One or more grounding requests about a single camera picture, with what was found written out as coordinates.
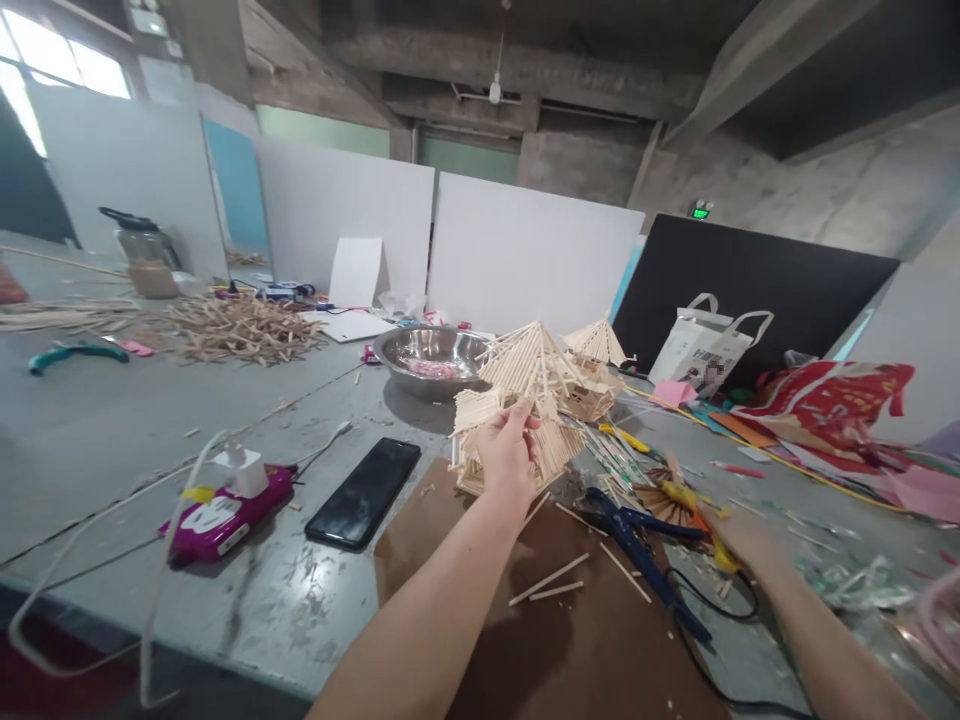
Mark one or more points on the person's left thumb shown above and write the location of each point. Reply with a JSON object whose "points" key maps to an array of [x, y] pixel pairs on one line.
{"points": [[532, 439]]}

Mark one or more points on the large wooden stick house model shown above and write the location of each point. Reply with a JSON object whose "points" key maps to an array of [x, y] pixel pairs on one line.
{"points": [[517, 360]]}

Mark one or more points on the long loose wooden stick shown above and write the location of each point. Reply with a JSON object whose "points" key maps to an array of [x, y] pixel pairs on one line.
{"points": [[549, 579]]}

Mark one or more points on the red patterned plastic bag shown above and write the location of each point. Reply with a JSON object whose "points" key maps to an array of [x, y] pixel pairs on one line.
{"points": [[832, 409]]}

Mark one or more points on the person's right fingers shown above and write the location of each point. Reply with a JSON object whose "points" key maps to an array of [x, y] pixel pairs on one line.
{"points": [[726, 534]]}

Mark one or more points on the red pen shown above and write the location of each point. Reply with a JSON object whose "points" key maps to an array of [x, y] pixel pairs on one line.
{"points": [[739, 470]]}

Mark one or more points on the steel mixing bowl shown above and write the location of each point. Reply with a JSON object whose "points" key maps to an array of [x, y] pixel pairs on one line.
{"points": [[431, 352]]}

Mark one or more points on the large white foam board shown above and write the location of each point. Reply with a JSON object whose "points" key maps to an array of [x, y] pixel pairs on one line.
{"points": [[525, 247], [337, 202]]}

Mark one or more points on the magenta power bank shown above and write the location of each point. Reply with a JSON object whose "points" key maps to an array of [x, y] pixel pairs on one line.
{"points": [[225, 517]]}

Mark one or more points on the small white card board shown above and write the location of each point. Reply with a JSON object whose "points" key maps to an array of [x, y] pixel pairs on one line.
{"points": [[358, 271]]}

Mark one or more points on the pink utility knife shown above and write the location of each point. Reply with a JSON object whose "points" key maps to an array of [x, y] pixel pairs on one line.
{"points": [[131, 346]]}

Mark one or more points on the person's left index finger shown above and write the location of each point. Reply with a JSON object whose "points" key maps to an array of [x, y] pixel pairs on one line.
{"points": [[516, 412]]}

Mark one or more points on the short loose wooden stick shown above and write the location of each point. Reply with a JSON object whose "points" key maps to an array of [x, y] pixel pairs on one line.
{"points": [[556, 591]]}

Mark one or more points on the pile of wrapped chopsticks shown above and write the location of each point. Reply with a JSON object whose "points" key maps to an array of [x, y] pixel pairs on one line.
{"points": [[619, 465]]}

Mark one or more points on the brown cardboard sheet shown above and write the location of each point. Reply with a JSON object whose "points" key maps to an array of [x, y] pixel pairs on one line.
{"points": [[600, 660]]}

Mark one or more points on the black board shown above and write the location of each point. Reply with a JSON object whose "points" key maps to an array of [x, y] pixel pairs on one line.
{"points": [[750, 277]]}

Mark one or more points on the pink folded paper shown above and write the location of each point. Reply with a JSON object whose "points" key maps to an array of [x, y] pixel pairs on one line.
{"points": [[675, 392]]}

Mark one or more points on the bundle of long bamboo strips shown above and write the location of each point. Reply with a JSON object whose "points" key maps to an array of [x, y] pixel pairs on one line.
{"points": [[60, 313]]}

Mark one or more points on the pink paper sheet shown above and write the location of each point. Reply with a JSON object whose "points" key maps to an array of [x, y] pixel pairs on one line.
{"points": [[930, 495]]}

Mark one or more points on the pile of cut wooden sticks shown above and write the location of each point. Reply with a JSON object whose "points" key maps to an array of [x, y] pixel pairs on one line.
{"points": [[240, 330]]}

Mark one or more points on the small wooden stick pavilion model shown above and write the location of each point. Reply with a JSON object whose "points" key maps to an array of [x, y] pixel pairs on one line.
{"points": [[596, 352]]}

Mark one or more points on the white paper sheet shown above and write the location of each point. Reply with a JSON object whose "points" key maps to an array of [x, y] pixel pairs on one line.
{"points": [[349, 325]]}

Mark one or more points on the person's right hand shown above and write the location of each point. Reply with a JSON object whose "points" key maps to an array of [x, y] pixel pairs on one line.
{"points": [[754, 546]]}

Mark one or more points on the clear water bottle black lid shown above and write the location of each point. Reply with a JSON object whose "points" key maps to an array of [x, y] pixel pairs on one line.
{"points": [[150, 259]]}

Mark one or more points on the green exit sign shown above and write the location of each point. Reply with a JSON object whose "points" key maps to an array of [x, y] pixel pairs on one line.
{"points": [[700, 214]]}

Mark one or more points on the clear plastic wrappers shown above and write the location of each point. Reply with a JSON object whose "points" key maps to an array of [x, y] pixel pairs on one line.
{"points": [[877, 592]]}

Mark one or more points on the hanging light bulb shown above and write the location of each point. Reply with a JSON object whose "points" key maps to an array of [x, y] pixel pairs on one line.
{"points": [[495, 90]]}

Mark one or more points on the white tote bag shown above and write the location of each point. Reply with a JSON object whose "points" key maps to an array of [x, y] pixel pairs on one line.
{"points": [[697, 345]]}

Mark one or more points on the person's left hand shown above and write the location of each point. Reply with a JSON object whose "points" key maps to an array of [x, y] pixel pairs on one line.
{"points": [[506, 465]]}

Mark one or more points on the thin loose wooden stick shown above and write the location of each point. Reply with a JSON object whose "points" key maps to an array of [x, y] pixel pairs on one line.
{"points": [[626, 572]]}

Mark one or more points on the blue and white box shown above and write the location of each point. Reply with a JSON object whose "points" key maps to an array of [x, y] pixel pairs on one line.
{"points": [[289, 291]]}

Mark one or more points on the black smartphone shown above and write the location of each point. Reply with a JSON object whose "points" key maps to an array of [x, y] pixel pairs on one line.
{"points": [[364, 495]]}

